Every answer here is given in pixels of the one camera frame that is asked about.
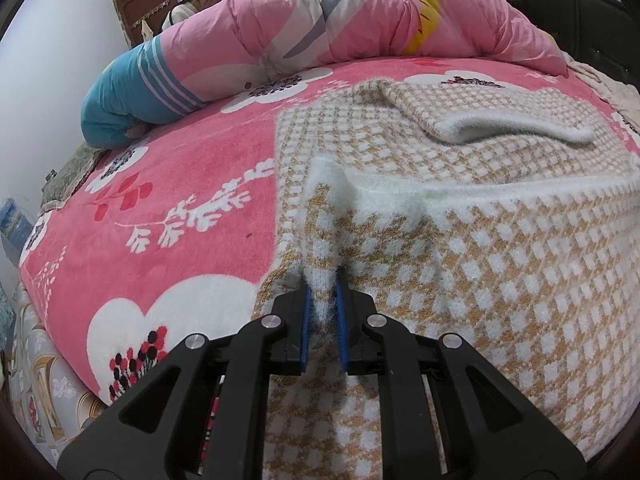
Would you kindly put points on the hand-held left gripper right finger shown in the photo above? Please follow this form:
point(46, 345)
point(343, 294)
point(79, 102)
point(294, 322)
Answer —
point(342, 325)

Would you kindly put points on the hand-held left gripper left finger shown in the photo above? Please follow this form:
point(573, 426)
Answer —
point(305, 325)

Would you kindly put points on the cream checked knit coat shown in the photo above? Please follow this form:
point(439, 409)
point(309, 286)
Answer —
point(500, 260)

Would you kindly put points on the pink floral blanket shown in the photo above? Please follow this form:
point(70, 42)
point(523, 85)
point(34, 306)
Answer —
point(175, 170)

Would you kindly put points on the patterned mattress sheet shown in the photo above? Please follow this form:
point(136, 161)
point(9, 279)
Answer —
point(45, 385)

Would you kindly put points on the grey-green cloth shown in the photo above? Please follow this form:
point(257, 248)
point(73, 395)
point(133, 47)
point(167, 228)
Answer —
point(70, 175)

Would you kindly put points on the pink and blue quilt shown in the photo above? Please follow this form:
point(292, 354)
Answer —
point(350, 25)

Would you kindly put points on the blue plastic bag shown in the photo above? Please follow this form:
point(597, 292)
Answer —
point(12, 220)

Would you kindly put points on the cream fuzzy garment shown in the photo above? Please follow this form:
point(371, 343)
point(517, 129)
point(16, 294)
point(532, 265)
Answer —
point(615, 95)

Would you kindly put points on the black padded headboard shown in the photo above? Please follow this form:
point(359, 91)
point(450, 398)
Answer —
point(590, 25)

